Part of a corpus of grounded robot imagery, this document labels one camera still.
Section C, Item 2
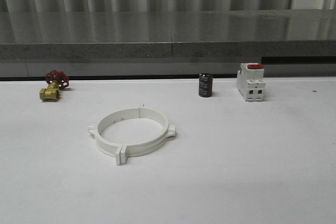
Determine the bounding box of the brass valve red handwheel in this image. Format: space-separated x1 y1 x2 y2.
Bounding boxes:
39 70 69 101

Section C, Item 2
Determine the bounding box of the black cylindrical capacitor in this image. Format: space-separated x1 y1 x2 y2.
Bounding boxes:
198 73 213 98

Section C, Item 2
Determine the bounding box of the white circuit breaker red switch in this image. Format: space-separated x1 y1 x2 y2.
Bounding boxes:
236 63 266 102

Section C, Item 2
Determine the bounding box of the white half pipe clamp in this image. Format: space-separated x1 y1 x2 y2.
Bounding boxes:
88 103 148 165
115 106 176 165

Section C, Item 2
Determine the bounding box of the grey stone counter ledge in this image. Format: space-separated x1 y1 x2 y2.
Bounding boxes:
1 10 335 80

